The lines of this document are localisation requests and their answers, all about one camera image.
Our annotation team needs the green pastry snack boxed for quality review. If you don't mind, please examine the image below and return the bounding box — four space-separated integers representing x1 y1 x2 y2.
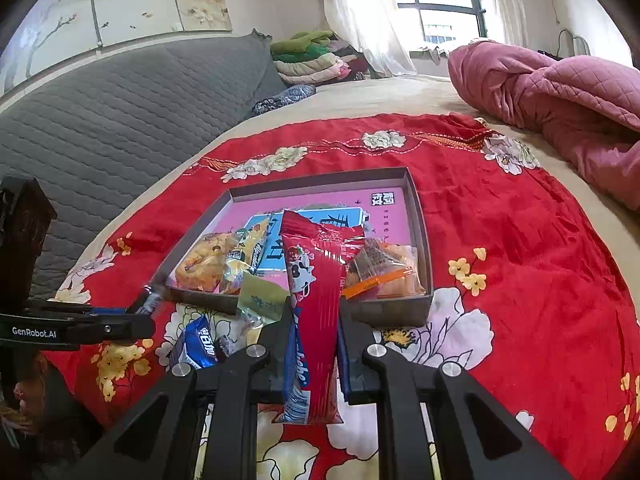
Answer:
238 272 288 328

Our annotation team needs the blue cookie packet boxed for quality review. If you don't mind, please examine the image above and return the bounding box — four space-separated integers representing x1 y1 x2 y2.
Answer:
169 315 226 370

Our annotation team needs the yellow cake snack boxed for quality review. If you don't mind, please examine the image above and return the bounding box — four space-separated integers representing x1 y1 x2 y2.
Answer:
219 217 270 295

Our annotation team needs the rice cracker snack pack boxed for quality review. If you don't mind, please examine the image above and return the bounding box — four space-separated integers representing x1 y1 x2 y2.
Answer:
175 233 236 292

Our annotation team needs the peach pastry snack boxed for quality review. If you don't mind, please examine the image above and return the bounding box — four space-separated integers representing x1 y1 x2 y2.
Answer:
384 242 426 297

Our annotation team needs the red candy bar wrapper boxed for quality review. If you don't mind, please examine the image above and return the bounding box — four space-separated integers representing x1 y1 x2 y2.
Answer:
278 210 364 425

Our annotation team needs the brown cake clear pack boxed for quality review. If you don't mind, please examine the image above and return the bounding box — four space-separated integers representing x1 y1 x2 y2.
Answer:
343 238 425 301

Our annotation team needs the person's hand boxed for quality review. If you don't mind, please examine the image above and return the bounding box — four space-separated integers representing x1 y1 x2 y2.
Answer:
1 350 48 436

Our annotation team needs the grey box lid tray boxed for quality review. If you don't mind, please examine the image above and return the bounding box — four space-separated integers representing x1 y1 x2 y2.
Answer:
149 167 434 327

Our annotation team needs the red floral cloth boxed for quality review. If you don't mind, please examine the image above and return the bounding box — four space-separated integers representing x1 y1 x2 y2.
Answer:
55 114 639 479

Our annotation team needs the dark blue patterned cloth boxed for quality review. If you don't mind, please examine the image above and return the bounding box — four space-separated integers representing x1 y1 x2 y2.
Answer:
252 84 316 116

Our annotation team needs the stack of folded blankets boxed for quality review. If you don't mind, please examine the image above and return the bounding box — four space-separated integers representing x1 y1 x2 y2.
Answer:
270 30 375 86

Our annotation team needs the pink quilted blanket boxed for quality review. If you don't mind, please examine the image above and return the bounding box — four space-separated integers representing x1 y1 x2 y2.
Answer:
448 40 639 212

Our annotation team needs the white sheer curtain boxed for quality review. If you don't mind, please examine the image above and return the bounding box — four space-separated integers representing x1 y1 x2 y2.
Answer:
323 0 416 77

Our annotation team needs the black framed window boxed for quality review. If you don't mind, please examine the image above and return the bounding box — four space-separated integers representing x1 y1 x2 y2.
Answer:
397 0 487 47

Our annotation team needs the floral wall painting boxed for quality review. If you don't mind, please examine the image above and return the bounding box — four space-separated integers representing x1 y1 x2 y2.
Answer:
1 0 232 93

